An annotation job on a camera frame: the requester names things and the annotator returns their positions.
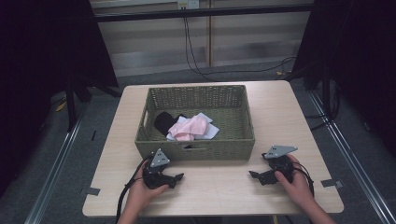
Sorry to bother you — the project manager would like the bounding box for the black power cable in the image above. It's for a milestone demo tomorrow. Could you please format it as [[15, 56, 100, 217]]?
[[182, 8, 297, 83]]

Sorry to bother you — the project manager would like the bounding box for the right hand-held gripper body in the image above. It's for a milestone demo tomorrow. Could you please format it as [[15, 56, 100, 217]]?
[[261, 145, 299, 185]]

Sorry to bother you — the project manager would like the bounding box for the hand-held gripper black cable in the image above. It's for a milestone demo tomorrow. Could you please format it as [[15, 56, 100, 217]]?
[[115, 156, 152, 224], [292, 161, 316, 198]]

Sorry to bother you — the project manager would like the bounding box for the black floor cable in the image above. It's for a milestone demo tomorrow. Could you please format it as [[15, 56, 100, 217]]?
[[305, 88, 342, 132]]

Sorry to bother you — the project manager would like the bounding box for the white wall socket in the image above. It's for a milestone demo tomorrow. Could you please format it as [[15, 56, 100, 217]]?
[[177, 0, 201, 10]]

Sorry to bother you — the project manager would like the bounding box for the black metal stand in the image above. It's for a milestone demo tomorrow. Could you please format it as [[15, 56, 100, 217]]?
[[285, 60, 342, 125], [64, 69, 123, 133]]

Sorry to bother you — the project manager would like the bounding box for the black curtain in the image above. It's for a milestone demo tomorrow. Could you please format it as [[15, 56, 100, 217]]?
[[0, 0, 120, 198], [290, 0, 396, 157]]

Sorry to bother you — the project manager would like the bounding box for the pink cloth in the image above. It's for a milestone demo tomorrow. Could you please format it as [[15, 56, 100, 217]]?
[[167, 115, 209, 142]]

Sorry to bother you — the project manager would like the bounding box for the black cloth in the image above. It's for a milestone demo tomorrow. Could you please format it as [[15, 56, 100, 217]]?
[[153, 111, 188, 137]]

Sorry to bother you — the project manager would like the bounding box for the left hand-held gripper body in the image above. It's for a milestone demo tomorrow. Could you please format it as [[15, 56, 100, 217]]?
[[142, 147, 177, 190]]

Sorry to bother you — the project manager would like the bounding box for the green woven basket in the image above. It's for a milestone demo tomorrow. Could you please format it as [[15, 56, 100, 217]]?
[[134, 84, 256, 161]]

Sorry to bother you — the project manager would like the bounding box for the black horizontal bar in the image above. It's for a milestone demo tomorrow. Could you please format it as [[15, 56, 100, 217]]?
[[92, 3, 314, 23]]

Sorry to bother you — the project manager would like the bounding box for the person's right hand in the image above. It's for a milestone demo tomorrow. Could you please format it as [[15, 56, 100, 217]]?
[[274, 154, 316, 210]]

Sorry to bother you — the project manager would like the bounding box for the metal floor rail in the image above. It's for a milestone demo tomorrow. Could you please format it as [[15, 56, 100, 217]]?
[[307, 91, 396, 224], [23, 104, 90, 224]]

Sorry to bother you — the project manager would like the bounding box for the right hand-held gripper black cable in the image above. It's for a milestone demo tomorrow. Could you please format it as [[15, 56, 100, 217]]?
[[292, 161, 316, 198]]

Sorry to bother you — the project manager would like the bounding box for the left hand-held gripper black cable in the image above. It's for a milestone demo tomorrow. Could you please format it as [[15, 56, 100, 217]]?
[[115, 156, 152, 224]]

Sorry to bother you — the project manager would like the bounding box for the person's left hand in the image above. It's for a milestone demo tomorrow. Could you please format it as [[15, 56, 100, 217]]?
[[125, 163, 171, 217]]

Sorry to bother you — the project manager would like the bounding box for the white cloth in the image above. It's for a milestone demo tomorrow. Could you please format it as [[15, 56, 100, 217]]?
[[166, 112, 220, 142]]

